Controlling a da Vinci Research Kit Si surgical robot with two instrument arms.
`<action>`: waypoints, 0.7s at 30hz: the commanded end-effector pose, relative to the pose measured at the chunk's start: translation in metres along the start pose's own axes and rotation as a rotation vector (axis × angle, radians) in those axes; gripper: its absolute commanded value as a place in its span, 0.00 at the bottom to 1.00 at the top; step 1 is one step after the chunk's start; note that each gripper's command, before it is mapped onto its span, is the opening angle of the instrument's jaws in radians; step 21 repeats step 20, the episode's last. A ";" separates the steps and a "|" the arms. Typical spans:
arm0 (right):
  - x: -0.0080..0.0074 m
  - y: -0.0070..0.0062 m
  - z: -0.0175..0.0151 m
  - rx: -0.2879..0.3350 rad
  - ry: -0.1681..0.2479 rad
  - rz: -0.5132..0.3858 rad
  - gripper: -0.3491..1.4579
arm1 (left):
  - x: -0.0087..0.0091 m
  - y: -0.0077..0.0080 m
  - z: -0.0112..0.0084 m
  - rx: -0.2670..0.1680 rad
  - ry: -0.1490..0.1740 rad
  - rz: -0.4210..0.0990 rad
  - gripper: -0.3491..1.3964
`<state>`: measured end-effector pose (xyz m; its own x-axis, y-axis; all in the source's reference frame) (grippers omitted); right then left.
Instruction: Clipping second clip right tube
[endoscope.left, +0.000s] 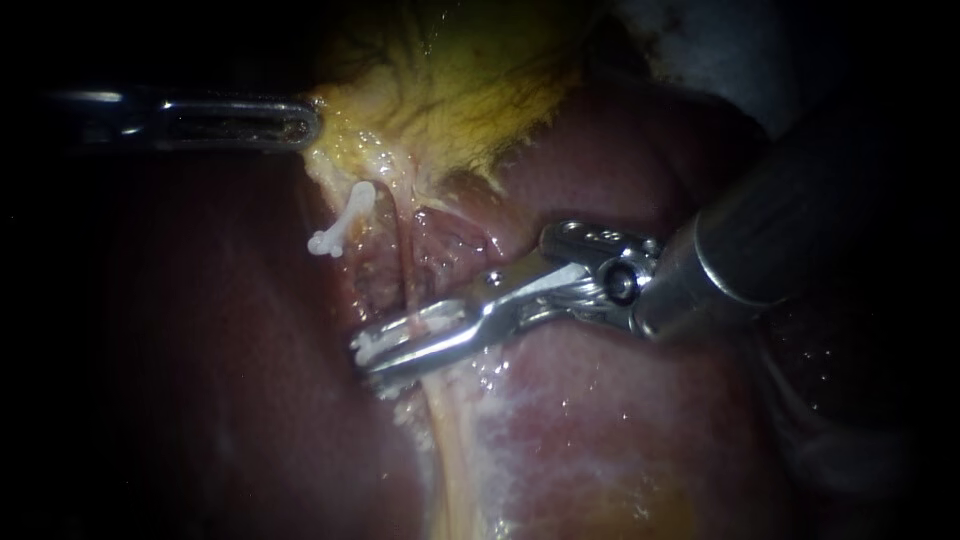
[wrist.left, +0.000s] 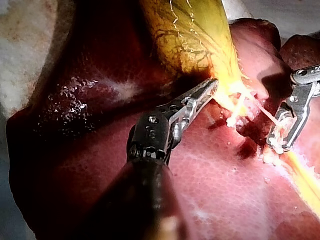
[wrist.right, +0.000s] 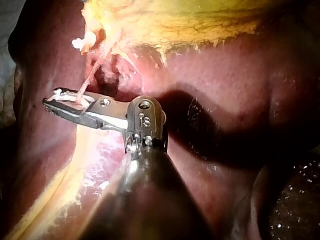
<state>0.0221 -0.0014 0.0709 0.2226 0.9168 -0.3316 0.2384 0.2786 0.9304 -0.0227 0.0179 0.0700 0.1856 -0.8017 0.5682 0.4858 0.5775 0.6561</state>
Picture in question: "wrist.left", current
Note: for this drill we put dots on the pale fatty tissue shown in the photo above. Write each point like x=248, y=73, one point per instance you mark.
x=247, y=116
x=305, y=180

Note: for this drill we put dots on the left arm instrument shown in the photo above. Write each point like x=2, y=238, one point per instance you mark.
x=152, y=135

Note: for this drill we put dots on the dark left arm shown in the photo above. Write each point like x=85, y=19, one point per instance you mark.
x=140, y=200

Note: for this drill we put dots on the gallbladder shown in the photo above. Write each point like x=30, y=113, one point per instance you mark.
x=195, y=37

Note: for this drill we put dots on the dark red liver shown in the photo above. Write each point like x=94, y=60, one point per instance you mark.
x=220, y=190

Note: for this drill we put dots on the left arm instrument jaw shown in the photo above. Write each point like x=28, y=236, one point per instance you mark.
x=202, y=102
x=203, y=87

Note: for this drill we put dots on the right arm instrument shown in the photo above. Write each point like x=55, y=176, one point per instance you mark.
x=308, y=75

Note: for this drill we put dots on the white cloth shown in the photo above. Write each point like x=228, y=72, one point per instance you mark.
x=287, y=15
x=22, y=50

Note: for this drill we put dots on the right arm instrument jaw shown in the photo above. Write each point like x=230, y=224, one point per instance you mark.
x=302, y=107
x=280, y=115

